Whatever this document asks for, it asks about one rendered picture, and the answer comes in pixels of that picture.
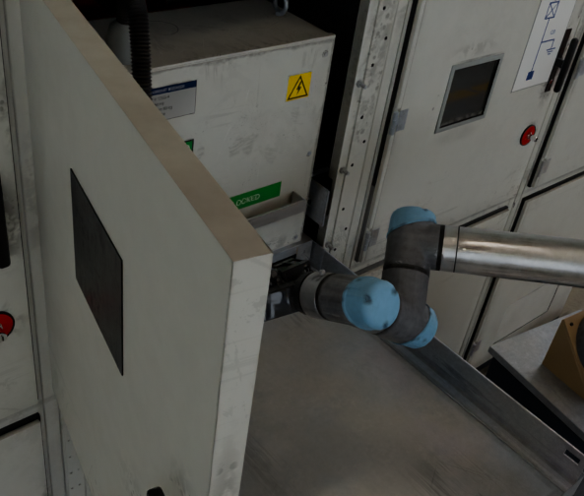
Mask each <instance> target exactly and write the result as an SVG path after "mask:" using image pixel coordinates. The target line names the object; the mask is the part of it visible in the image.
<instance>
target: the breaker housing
mask: <svg viewBox="0 0 584 496"><path fill-rule="evenodd" d="M148 16H149V18H148V19H149V21H148V23H149V25H148V27H149V29H148V31H150V32H149V35H150V36H149V39H150V40H149V42H150V43H151V44H149V45H150V46H151V48H149V49H150V50H151V52H149V53H150V54H152V55H151V56H149V57H151V58H152V59H151V60H150V61H151V62H152V63H151V64H150V65H152V67H150V68H151V69H152V71H150V72H156V71H161V70H166V69H172V68H177V67H182V66H188V65H193V64H199V63H204V62H209V61H215V60H220V59H226V58H230V57H235V56H241V55H246V54H251V53H257V52H262V51H268V50H273V49H278V48H284V47H289V46H295V45H300V44H305V43H310V42H315V41H321V40H326V39H331V38H334V43H335V36H336V35H335V34H333V33H331V32H330V33H327V32H325V31H324V30H322V29H320V28H318V27H316V26H314V25H312V24H311V23H309V22H307V21H305V20H303V19H301V18H299V17H297V16H296V15H294V14H292V13H290V12H288V11H287V12H286V13H285V14H284V15H283V16H276V15H275V9H274V7H273V3H271V2H270V1H268V0H240V1H232V2H225V3H218V4H210V5H203V6H195V7H188V8H180V9H173V10H165V11H157V12H151V13H148ZM114 20H116V17H113V18H106V19H98V20H90V21H88V22H89V23H90V24H91V26H92V27H93V28H94V29H95V31H96V32H97V33H98V35H99V36H100V37H101V38H102V40H103V41H104V42H105V38H106V34H107V30H108V26H109V24H110V23H111V22H113V21H114Z"/></svg>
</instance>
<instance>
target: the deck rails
mask: <svg viewBox="0 0 584 496"><path fill-rule="evenodd" d="M320 270H325V272H327V273H336V274H345V275H352V276H357V274H355V273H354V272H353V271H351V270H350V269H349V268H348V267H346V266H345V265H344V264H343V263H341V262H340V261H339V260H338V259H336V258H335V257H334V256H333V255H331V254H330V253H329V252H327V251H326V250H324V253H323V259H322V264H321V269H320ZM379 338H380V339H381V340H383V341H384V342H385V343H386V344H387V345H389V346H390V347H391V348H392V349H393V350H395V351H396V352H397V353H398V354H399V355H401V356H402V357H403V358H404V359H405V360H406V361H408V362H409V363H410V364H411V365H412V366H414V367H415V368H416V369H417V370H418V371H420V372H421V373H422V374H423V375H424V376H425V377H426V378H427V379H428V380H429V381H430V382H432V383H433V384H434V385H435V386H436V387H438V388H439V389H440V390H441V391H442V392H444V393H445V394H446V395H447V396H448V397H449V398H451V399H452V400H453V401H454V402H455V403H457V404H458V405H459V406H460V407H462V408H464V409H465V410H466V411H467V412H468V413H470V414H471V415H472V416H473V417H474V418H475V419H476V420H477V421H478V422H479V423H481V424H482V425H483V426H484V427H485V428H487V429H488V430H489V431H490V432H491V433H492V434H494V435H495V436H496V437H497V438H498V439H500V440H501V441H502V442H503V443H504V444H506V445H507V446H508V447H509V448H510V449H511V450H513V451H514V452H515V453H516V454H517V455H519V456H520V457H521V458H522V459H523V460H525V461H526V462H527V463H528V464H529V465H531V466H532V467H533V468H534V469H535V470H537V471H538V472H539V473H540V474H541V475H543V476H544V477H545V478H546V479H547V480H549V481H550V482H551V483H552V484H553V485H554V486H556V487H557V488H558V489H559V490H560V491H562V492H563V493H565V492H566V491H567V490H568V489H569V488H571V487H572V486H573V485H574V484H575V483H576V482H577V479H578V478H579V476H580V474H581V472H582V471H583V469H584V454H583V453H581V452H580V451H579V450H578V449H576V448H575V447H574V446H572V445H571V444H570V443H569V442H567V441H566V440H565V439H564V438H562V437H561V436H560V435H559V434H557V433H556V432H555V431H554V430H552V429H551V428H550V427H548V426H547V425H546V424H545V423H544V422H543V421H542V420H541V419H539V418H538V417H537V416H536V415H534V414H533V413H532V412H530V411H529V410H528V409H527V408H525V407H524V406H523V405H522V404H520V403H519V402H517V401H515V400H514V399H513V398H512V397H510V396H509V395H508V394H506V393H505V392H504V391H503V390H501V389H500V388H499V387H498V386H496V385H495V384H494V382H492V381H491V380H490V379H489V378H487V377H486V376H485V375H483V374H482V373H481V372H480V371H478V370H477V369H476V368H475V367H473V366H472V365H471V364H470V363H468V362H467V361H466V360H465V359H463V358H462V357H461V356H459V355H458V354H457V353H456V352H454V351H453V350H452V349H451V348H449V347H448V346H447V345H446V344H444V343H443V342H442V341H440V340H439V339H438V338H436V337H433V339H432V340H431V341H430V342H429V343H428V344H427V345H425V346H423V347H420V348H410V347H407V346H404V345H398V344H394V343H392V342H391V341H389V340H387V339H384V338H382V337H379ZM566 449H567V450H568V451H569V452H570V453H572V454H573V455H574V456H575V457H577V458H578V459H579V460H580V462H579V464H578V463H576V462H575V461H574V460H573V459H571V458H570V457H569V456H568V455H566V454H565V451H566Z"/></svg>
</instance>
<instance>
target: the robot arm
mask: <svg viewBox="0 0 584 496"><path fill-rule="evenodd" d="M386 238H387V243H386V250H385V257H384V265H383V271H382V277H381V279H378V278H375V277H368V276H365V277H360V276H352V275H345V274H336V273H327V272H325V270H320V271H319V272H313V270H311V266H310V261H309V260H301V259H293V258H290V259H287V260H285V261H283V262H281V263H279V264H277V265H275V266H273V269H274V270H273V269H272V270H271V275H270V282H269V289H268V296H267V303H266V310H265V317H264V322H266V321H270V320H273V319H276V318H280V317H283V316H286V315H289V314H292V313H295V312H300V313H302V314H304V315H308V316H309V317H311V318H316V319H320V320H325V321H331V322H336V323H341V324H345V325H349V326H353V327H356V328H358V329H361V330H363V331H366V332H368V333H371V334H374V335H377V336H379V337H382V338H384V339H387V340H389V341H391V342H392V343H394V344H398V345H404V346H407V347H410V348H420V347H423V346H425V345H427V344H428V343H429V342H430V341H431V340H432V339H433V337H434V336H435V333H436V331H437V326H438V321H437V318H436V315H435V312H434V310H433V309H432V308H430V307H429V306H428V305H427V304H426V297H427V289H428V281H429V273H430V270H433V271H435V270H437V271H443V272H451V273H459V274H468V275H476V276H484V277H493V278H501V279H516V280H524V281H532V282H540V283H549V284H557V285H565V286H574V287H582V288H584V239H575V238H566V237H556V236H547V235H538V234H529V233H519V232H509V231H500V230H490V229H481V228H471V227H463V226H453V225H443V224H437V222H436V216H435V214H434V213H433V212H432V211H430V210H428V209H422V208H421V207H415V206H407V207H402V208H399V209H397V210H396V211H394V212H393V214H392V216H391V218H390V223H389V228H388V232H387V234H386ZM292 261H297V262H298V263H291V262H292ZM305 265H306V266H305ZM308 269H309V271H308ZM576 348H577V353H578V356H579V359H580V362H581V364H582V366H583V367H584V318H583V319H582V321H581V322H580V324H579V326H578V329H577V334H576Z"/></svg>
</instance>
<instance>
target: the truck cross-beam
mask: <svg viewBox="0 0 584 496"><path fill-rule="evenodd" d="M312 241H313V239H311V238H310V237H309V236H308V235H306V234H305V233H304V232H302V236H301V240H299V241H297V242H295V243H293V244H290V245H288V246H285V247H282V248H280V249H277V250H275V251H273V252H274V255H273V262H272V269H273V266H275V265H277V264H279V263H281V262H283V261H285V260H287V259H290V258H293V259H295V258H296V250H297V247H298V246H300V245H303V244H305V248H304V254H305V255H306V256H307V257H308V258H310V252H311V247H312ZM272 269H271V270H272ZM273 270H274V269H273Z"/></svg>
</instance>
